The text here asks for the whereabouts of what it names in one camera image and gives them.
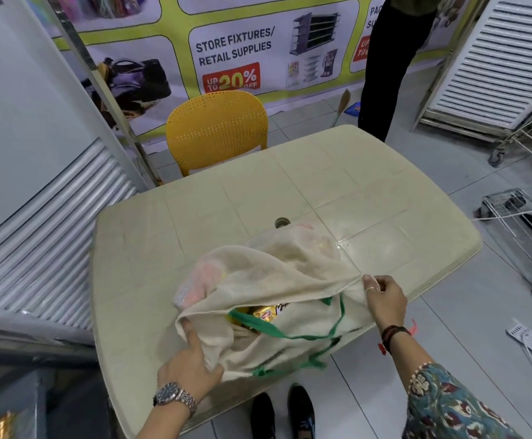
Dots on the person's left forearm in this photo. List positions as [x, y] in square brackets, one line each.
[165, 420]

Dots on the silver wristwatch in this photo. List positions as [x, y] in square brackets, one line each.
[174, 393]

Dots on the beige plastic table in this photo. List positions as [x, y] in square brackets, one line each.
[293, 178]

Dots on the blue dustpan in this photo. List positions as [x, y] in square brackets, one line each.
[353, 108]

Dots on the person's left black shoe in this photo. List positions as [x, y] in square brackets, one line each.
[262, 418]

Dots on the straw broom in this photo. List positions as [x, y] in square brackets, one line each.
[343, 105]

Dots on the metal pole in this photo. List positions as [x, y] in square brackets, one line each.
[97, 82]

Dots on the metal trolley base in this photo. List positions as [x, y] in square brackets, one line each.
[508, 201]

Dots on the person's black shoe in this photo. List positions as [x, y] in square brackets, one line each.
[262, 418]
[301, 413]

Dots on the person's right hand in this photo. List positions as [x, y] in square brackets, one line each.
[387, 301]

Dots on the yellow plastic chair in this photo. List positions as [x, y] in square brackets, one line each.
[215, 127]

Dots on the green white promotional banner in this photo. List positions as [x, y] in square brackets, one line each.
[247, 54]

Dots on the gold Krack Jack packet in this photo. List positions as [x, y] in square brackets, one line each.
[261, 313]

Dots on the person's left hand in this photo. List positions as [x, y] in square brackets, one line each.
[188, 365]

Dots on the person's right black shoe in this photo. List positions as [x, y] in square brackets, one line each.
[301, 413]

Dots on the person's right forearm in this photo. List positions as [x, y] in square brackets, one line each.
[412, 356]

